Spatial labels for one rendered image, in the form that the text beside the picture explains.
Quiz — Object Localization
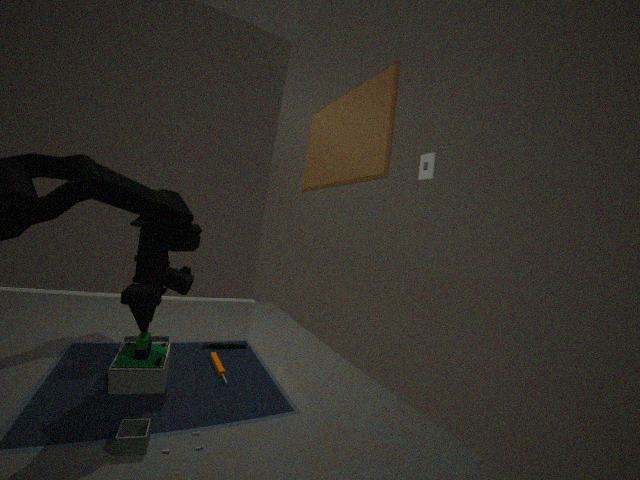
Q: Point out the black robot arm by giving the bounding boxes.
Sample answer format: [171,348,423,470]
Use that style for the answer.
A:
[0,153,202,295]

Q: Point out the green circuit board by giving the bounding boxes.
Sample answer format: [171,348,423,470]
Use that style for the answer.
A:
[111,342,168,368]

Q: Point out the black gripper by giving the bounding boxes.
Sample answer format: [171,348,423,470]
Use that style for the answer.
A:
[121,250,169,332]

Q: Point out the dark blue work mat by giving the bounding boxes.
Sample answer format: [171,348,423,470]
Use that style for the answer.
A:
[0,339,301,455]

